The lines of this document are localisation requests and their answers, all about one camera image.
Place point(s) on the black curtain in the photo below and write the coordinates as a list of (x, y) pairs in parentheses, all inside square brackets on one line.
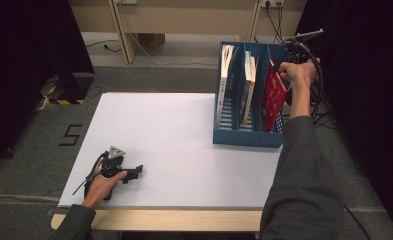
[(367, 100), (20, 66)]

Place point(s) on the stand base with hazard tape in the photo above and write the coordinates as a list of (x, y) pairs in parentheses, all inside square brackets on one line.
[(79, 88)]

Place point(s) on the brown cardboard box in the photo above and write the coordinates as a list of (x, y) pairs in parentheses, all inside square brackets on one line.
[(152, 40)]

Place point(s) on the red hardcover book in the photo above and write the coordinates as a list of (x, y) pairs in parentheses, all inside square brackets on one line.
[(272, 100)]

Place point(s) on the wooden table with white top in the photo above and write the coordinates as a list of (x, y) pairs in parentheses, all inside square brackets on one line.
[(170, 133)]

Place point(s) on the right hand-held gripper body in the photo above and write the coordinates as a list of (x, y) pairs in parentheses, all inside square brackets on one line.
[(295, 53)]

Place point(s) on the beige wooden desk frame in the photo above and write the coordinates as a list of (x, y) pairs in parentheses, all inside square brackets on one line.
[(124, 33)]

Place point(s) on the person's left hand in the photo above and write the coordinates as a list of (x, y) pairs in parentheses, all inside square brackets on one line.
[(99, 190)]

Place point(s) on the white wall socket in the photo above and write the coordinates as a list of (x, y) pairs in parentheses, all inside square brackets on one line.
[(272, 3)]

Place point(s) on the person's right hand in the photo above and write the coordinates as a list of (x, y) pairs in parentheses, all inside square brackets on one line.
[(300, 75)]

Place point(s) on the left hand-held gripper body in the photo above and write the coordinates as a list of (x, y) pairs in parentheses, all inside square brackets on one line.
[(112, 165)]

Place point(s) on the blue plastic file rack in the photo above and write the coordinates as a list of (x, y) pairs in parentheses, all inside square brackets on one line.
[(244, 138)]

